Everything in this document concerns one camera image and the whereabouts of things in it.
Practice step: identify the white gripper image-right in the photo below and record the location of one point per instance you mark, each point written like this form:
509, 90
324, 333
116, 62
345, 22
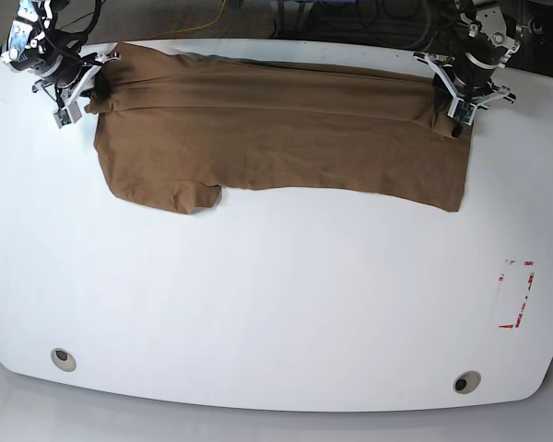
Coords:
459, 77

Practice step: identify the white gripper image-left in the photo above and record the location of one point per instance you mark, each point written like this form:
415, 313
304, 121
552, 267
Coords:
84, 77

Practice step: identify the brown t-shirt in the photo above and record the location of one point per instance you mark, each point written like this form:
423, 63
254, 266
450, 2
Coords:
174, 131

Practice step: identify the red tape rectangle marking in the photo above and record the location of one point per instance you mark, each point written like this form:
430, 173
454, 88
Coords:
513, 290

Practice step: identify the grey table grommet right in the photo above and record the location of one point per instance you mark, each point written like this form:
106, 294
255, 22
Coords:
467, 382

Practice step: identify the grey table grommet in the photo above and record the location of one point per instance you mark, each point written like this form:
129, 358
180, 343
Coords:
63, 360
467, 382

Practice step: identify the grey table grommet left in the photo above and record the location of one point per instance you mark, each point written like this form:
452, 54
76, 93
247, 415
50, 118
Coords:
63, 360

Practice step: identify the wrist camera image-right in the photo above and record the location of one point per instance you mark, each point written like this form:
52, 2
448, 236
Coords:
462, 111

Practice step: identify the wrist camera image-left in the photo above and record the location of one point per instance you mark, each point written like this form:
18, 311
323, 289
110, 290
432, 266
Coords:
68, 114

